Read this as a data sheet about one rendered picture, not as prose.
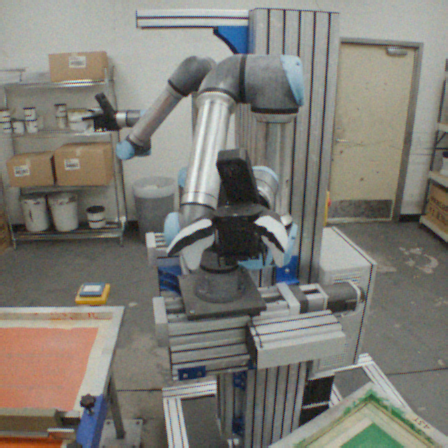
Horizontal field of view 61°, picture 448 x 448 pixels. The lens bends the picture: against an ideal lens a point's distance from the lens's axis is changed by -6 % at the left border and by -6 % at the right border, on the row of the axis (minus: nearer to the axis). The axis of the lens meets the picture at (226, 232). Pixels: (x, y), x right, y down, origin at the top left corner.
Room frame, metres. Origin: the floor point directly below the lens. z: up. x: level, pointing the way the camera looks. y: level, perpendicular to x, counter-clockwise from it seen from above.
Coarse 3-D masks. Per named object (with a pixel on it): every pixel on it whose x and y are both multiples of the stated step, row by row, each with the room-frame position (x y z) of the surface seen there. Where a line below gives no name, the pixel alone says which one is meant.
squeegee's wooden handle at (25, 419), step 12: (0, 408) 0.72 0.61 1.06; (12, 408) 0.72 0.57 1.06; (24, 408) 0.72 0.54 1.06; (36, 408) 0.73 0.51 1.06; (0, 420) 0.69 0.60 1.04; (12, 420) 0.70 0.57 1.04; (24, 420) 0.70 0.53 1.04; (36, 420) 0.70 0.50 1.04; (48, 420) 0.70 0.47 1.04; (60, 420) 0.73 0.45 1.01
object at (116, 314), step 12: (0, 312) 1.25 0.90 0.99; (12, 312) 1.26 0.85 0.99; (24, 312) 1.26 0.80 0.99; (36, 312) 1.27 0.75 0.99; (48, 312) 1.27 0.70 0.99; (60, 312) 1.27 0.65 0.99; (72, 312) 1.27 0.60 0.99; (84, 312) 1.28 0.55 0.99; (96, 312) 1.28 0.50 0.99; (108, 312) 1.28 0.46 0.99; (120, 312) 1.28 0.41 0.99; (120, 324) 1.21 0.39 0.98; (108, 336) 1.13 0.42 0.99; (108, 348) 1.07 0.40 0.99; (108, 360) 1.01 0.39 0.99; (96, 372) 0.95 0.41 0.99; (108, 372) 0.96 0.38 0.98; (96, 384) 0.90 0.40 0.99; (108, 384) 0.93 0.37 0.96
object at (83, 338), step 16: (48, 336) 1.16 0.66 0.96; (64, 336) 1.17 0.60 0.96; (80, 336) 1.17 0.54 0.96; (96, 336) 1.18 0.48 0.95; (80, 352) 1.08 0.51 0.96; (80, 368) 1.00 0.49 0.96; (80, 384) 0.93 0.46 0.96; (16, 400) 0.84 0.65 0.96; (32, 400) 0.85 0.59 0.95; (48, 400) 0.85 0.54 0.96; (64, 400) 0.86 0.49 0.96
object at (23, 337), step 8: (0, 328) 1.20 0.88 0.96; (8, 328) 1.20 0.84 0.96; (16, 328) 1.20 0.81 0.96; (24, 328) 1.20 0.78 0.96; (32, 328) 1.21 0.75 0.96; (40, 328) 1.21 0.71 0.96; (0, 336) 1.15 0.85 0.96; (8, 336) 1.15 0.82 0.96; (16, 336) 1.15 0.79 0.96; (24, 336) 1.16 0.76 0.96; (32, 336) 1.16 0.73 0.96; (40, 336) 1.16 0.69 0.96; (0, 344) 1.10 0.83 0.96; (8, 344) 1.11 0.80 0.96; (16, 344) 1.11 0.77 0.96; (24, 344) 1.11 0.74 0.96; (32, 344) 1.11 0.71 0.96; (0, 392) 0.87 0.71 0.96; (8, 392) 0.87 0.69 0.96; (0, 400) 0.84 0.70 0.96; (8, 400) 0.84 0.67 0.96
